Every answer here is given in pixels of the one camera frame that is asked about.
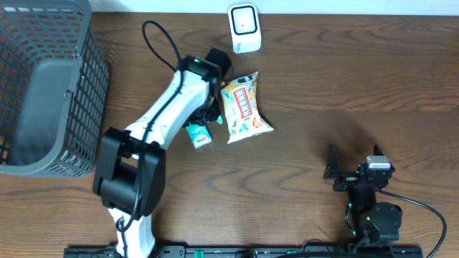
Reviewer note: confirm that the white barcode scanner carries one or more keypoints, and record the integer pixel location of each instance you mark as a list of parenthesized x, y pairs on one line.
[(245, 28)]

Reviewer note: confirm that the large orange wipes pack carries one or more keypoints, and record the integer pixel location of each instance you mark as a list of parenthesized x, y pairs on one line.
[(241, 109)]

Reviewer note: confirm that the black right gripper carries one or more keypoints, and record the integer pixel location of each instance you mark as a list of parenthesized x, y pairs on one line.
[(347, 178)]

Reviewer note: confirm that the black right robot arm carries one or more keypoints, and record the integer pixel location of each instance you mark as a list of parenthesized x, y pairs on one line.
[(374, 224)]

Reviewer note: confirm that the grey plastic mesh basket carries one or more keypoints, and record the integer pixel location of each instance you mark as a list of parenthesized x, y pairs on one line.
[(54, 87)]

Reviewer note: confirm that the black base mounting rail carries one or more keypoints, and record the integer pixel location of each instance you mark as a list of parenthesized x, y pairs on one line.
[(310, 250)]

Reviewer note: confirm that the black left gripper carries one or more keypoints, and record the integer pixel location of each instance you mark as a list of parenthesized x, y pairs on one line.
[(201, 120)]

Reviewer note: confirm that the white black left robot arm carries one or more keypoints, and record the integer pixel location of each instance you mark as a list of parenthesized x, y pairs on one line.
[(130, 173)]

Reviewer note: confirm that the teal snack wrapper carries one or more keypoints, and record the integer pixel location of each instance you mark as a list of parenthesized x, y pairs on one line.
[(220, 120)]

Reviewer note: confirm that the teal tissue pack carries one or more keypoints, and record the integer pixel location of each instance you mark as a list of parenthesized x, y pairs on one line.
[(199, 135)]

